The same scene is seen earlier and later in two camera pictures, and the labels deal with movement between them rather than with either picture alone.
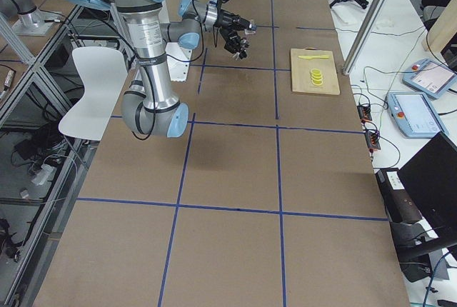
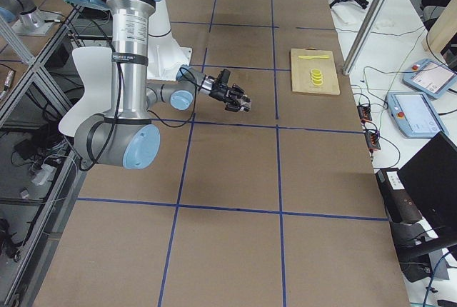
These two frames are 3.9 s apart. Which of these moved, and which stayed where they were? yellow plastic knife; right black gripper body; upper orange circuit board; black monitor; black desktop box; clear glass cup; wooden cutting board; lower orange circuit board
Moved: right black gripper body; clear glass cup
Stayed: lower orange circuit board; wooden cutting board; yellow plastic knife; black desktop box; upper orange circuit board; black monitor
